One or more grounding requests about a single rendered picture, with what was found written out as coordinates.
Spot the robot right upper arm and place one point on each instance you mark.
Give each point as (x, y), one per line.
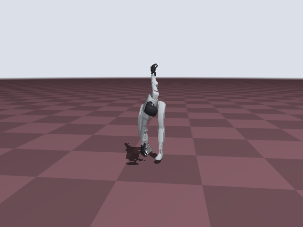
(145, 121)

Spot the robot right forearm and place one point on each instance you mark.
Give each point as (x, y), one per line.
(143, 137)

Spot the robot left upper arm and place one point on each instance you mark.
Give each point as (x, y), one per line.
(155, 93)

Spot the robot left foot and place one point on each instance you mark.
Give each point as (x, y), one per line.
(159, 156)

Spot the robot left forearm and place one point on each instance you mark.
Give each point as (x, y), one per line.
(153, 79)

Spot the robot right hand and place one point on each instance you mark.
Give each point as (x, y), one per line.
(143, 152)

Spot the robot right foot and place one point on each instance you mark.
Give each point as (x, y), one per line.
(148, 151)

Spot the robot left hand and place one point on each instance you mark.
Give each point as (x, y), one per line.
(153, 69)

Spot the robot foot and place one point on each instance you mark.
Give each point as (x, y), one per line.
(148, 151)
(159, 156)

